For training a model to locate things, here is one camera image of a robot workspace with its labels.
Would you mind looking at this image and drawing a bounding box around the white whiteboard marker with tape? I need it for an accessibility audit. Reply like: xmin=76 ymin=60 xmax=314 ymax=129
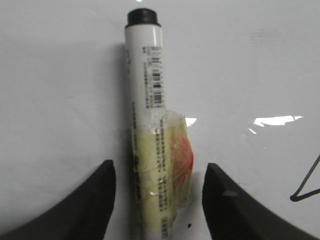
xmin=124 ymin=8 xmax=194 ymax=240

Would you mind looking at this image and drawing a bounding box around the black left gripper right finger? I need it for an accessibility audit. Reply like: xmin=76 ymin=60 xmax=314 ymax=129
xmin=202 ymin=163 xmax=315 ymax=240

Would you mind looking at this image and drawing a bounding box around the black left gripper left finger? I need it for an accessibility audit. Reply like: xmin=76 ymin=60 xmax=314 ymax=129
xmin=0 ymin=160 xmax=116 ymax=240

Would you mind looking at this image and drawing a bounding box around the white whiteboard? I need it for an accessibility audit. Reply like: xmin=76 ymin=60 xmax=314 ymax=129
xmin=0 ymin=0 xmax=320 ymax=240

